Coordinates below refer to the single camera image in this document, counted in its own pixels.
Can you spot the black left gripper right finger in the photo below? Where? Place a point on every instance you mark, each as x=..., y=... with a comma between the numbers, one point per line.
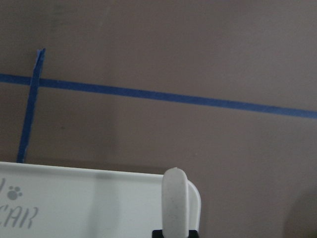
x=193, y=234

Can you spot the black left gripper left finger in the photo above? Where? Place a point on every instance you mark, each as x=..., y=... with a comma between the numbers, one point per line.
x=157, y=234

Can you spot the white plastic spoon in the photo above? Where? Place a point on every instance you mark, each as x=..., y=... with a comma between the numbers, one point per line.
x=175, y=204

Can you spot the white bear tray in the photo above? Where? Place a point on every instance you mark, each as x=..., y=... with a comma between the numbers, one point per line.
x=39, y=201

